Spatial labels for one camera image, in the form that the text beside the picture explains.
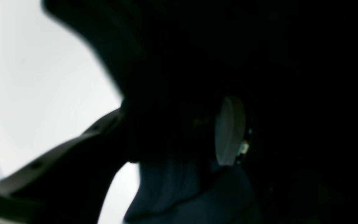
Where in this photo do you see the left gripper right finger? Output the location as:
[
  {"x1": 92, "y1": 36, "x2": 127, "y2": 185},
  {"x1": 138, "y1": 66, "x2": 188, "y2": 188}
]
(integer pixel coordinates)
[{"x1": 214, "y1": 96, "x2": 250, "y2": 166}]

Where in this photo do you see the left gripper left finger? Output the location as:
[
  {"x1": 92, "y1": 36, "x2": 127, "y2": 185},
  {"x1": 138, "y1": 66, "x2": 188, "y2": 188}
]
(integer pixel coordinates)
[{"x1": 0, "y1": 100, "x2": 128, "y2": 224}]

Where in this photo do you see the black T-shirt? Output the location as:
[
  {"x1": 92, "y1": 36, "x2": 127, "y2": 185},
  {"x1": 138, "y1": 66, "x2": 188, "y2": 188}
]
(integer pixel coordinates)
[{"x1": 42, "y1": 0, "x2": 358, "y2": 224}]

